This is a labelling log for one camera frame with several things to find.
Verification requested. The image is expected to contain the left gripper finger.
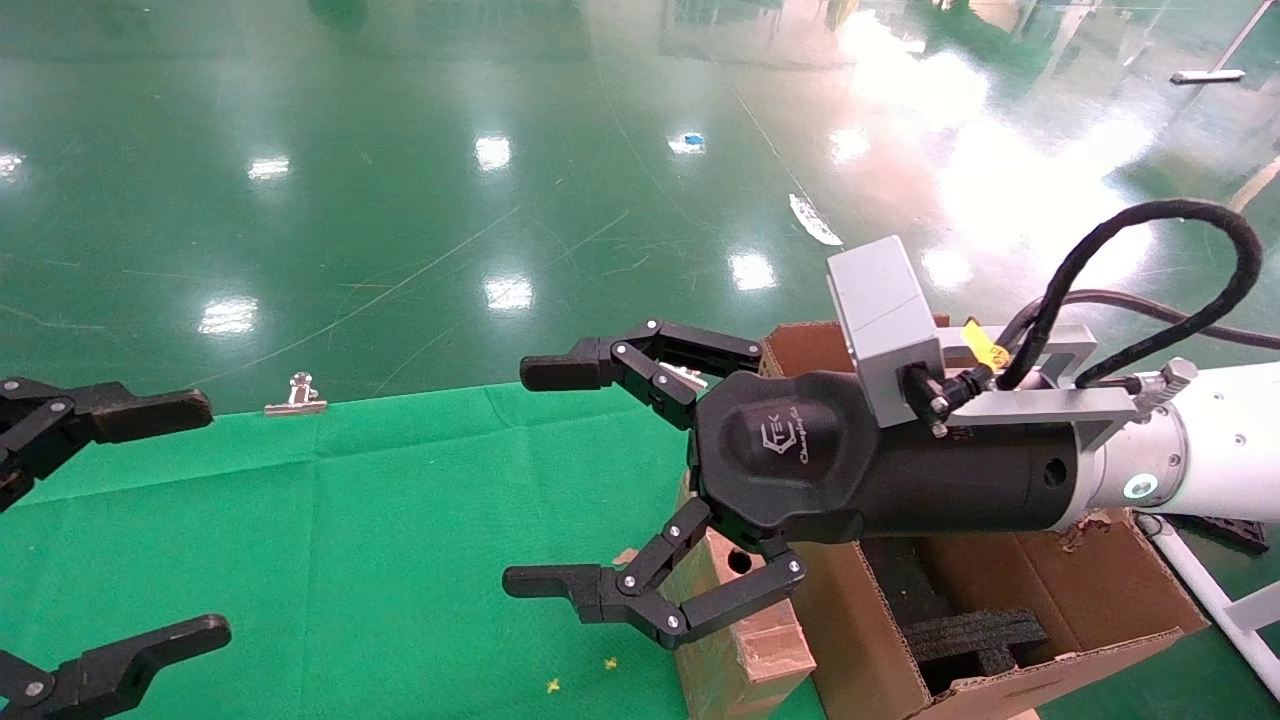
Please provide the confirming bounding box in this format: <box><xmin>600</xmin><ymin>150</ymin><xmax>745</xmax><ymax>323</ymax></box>
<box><xmin>0</xmin><ymin>378</ymin><xmax>214</xmax><ymax>513</ymax></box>
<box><xmin>0</xmin><ymin>615</ymin><xmax>233</xmax><ymax>720</ymax></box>

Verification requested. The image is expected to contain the white floor tape scrap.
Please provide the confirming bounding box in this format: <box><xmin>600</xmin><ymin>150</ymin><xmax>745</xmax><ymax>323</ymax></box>
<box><xmin>788</xmin><ymin>193</ymin><xmax>844</xmax><ymax>247</ymax></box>

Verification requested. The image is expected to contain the large green table cloth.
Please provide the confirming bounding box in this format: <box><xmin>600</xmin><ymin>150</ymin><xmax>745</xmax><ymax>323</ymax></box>
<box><xmin>0</xmin><ymin>383</ymin><xmax>826</xmax><ymax>720</ymax></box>

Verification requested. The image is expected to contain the grey metal camera bracket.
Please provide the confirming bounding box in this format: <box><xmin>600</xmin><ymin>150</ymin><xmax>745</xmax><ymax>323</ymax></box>
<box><xmin>940</xmin><ymin>325</ymin><xmax>1141</xmax><ymax>451</ymax></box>

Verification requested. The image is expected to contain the black foam block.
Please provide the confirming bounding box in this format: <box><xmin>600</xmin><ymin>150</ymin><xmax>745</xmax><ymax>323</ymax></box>
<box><xmin>905</xmin><ymin>608</ymin><xmax>1049</xmax><ymax>691</ymax></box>

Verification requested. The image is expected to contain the large open cardboard carton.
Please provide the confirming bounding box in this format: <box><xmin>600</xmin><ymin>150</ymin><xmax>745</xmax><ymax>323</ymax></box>
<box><xmin>760</xmin><ymin>318</ymin><xmax>1211</xmax><ymax>720</ymax></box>

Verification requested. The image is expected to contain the black camera cable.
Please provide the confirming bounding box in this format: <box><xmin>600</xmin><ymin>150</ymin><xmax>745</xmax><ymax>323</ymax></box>
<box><xmin>1000</xmin><ymin>288</ymin><xmax>1280</xmax><ymax>353</ymax></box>

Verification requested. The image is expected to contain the white bar with pole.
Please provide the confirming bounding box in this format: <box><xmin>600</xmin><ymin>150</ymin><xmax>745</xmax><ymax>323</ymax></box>
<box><xmin>1170</xmin><ymin>0</ymin><xmax>1280</xmax><ymax>85</ymax></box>

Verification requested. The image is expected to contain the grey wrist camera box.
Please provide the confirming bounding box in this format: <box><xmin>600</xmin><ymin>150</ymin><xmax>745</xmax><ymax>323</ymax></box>
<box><xmin>827</xmin><ymin>236</ymin><xmax>947</xmax><ymax>429</ymax></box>

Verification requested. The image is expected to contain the black perforated plastic tray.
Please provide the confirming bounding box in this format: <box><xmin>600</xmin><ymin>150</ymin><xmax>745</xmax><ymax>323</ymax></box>
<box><xmin>1195</xmin><ymin>515</ymin><xmax>1271</xmax><ymax>553</ymax></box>

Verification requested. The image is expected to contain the white pipe frame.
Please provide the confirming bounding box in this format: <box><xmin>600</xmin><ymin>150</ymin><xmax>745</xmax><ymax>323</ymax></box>
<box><xmin>1135</xmin><ymin>512</ymin><xmax>1280</xmax><ymax>701</ymax></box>

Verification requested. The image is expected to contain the yellow cable tag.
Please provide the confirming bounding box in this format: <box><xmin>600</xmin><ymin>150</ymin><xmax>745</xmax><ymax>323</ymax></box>
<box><xmin>960</xmin><ymin>318</ymin><xmax>1009</xmax><ymax>373</ymax></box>

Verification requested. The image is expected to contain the thick black braided loop cable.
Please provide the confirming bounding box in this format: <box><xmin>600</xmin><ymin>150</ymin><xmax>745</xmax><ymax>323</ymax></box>
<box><xmin>995</xmin><ymin>198</ymin><xmax>1264</xmax><ymax>393</ymax></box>

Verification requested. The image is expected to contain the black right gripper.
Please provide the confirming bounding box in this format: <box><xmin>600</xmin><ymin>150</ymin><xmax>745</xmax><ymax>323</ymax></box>
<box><xmin>503</xmin><ymin>320</ymin><xmax>1087</xmax><ymax>651</ymax></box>

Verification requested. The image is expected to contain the small cardboard box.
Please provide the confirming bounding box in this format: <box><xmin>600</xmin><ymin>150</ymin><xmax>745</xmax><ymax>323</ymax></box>
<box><xmin>680</xmin><ymin>480</ymin><xmax>817</xmax><ymax>720</ymax></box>

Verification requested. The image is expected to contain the silver cable connector plug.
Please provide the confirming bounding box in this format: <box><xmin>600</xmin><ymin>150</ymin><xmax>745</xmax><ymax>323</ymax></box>
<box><xmin>1135</xmin><ymin>357</ymin><xmax>1199</xmax><ymax>411</ymax></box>

